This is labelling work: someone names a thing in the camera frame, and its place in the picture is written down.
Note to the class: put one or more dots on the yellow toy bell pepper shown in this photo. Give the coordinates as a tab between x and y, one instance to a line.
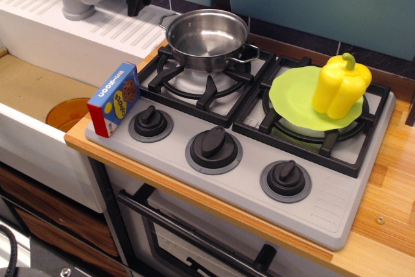
341	83

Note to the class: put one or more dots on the stainless steel pot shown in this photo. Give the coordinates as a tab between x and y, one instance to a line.
208	40

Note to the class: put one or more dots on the black left stove knob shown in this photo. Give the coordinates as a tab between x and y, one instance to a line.
150	125

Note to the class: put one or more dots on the black stove knob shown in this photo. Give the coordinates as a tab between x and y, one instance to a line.
286	181
150	125
214	151

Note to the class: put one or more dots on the black middle stove knob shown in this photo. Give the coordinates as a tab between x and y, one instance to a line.
214	151

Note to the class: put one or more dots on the lime green plate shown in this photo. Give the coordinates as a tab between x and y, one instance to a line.
291	96

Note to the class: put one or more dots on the grey toy stove top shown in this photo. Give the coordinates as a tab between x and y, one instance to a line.
245	136

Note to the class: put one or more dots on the black right stove knob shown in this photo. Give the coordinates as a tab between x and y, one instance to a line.
286	181

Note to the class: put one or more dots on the white toy sink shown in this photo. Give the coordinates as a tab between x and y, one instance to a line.
47	59

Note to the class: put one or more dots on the blue cookie box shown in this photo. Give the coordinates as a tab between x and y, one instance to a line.
114	99

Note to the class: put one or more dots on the black left burner grate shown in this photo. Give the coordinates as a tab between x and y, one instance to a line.
213	97

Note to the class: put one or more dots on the black burner grate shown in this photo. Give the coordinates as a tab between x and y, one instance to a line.
351	150
213	97

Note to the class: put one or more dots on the wooden drawer unit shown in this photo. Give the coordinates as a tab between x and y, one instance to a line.
61	222

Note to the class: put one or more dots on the black right burner grate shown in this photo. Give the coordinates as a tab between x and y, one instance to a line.
351	150

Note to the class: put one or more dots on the oven door with black handle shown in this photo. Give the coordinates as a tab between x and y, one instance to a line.
138	203

